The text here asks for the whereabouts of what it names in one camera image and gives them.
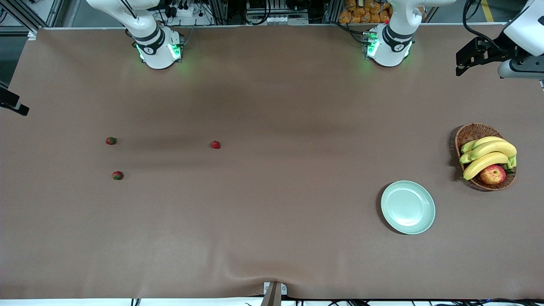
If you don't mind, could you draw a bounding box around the orange snack pile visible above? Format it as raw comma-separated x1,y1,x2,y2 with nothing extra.
338,0,394,24

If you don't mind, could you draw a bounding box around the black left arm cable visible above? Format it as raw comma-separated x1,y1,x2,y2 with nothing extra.
462,0,508,54

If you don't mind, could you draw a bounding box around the brown table mat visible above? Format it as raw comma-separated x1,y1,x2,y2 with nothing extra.
0,25,544,300

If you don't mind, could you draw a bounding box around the brown wicker basket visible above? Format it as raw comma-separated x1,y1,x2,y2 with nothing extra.
455,123,517,191

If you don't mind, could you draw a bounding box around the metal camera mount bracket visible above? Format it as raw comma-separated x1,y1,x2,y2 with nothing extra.
263,281,288,306

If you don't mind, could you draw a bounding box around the white power strip with plugs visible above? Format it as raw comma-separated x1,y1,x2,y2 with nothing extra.
164,0,213,26

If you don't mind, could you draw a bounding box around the pale green round plate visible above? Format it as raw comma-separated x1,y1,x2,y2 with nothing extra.
380,180,436,235

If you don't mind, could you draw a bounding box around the red yellow apple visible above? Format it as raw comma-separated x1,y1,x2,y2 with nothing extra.
479,164,507,185

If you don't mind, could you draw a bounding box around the grey aluminium frame profile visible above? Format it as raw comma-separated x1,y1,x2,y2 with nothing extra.
0,0,64,29

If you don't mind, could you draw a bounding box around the yellow banana bunch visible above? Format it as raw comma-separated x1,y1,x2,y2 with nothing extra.
459,136,518,181

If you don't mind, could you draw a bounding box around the white socket strip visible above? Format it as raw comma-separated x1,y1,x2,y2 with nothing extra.
246,15,309,25

